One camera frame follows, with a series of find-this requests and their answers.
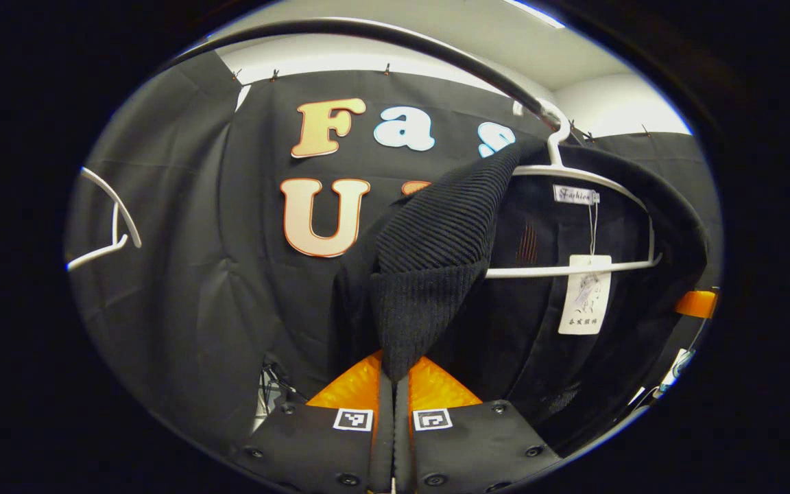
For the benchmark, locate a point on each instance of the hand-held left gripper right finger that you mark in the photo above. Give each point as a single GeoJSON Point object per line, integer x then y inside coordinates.
{"type": "Point", "coordinates": [470, 446]}

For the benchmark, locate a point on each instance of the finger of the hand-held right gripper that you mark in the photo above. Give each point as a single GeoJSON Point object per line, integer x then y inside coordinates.
{"type": "Point", "coordinates": [697, 304]}

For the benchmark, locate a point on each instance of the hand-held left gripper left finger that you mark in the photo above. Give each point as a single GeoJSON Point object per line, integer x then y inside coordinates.
{"type": "Point", "coordinates": [319, 446]}

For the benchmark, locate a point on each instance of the white hanger with crossbar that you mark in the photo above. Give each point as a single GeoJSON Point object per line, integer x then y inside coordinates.
{"type": "Point", "coordinates": [573, 269]}

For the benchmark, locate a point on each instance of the black knit garment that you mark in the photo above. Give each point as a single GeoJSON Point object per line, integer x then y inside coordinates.
{"type": "Point", "coordinates": [436, 240]}

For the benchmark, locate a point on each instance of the bare white plastic hanger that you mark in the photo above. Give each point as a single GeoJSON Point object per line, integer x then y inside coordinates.
{"type": "Point", "coordinates": [123, 208]}

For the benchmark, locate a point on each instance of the white paper hang tag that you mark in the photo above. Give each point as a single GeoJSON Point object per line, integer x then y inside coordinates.
{"type": "Point", "coordinates": [583, 295]}

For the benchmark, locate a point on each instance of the long ceiling light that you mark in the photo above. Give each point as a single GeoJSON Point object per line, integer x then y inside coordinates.
{"type": "Point", "coordinates": [535, 14]}

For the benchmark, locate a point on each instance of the row of black backdrop clips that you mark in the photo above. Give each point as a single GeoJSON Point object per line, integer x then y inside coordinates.
{"type": "Point", "coordinates": [273, 73]}

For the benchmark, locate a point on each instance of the black clothes rack rail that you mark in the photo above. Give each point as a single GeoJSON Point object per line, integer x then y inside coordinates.
{"type": "Point", "coordinates": [340, 25]}

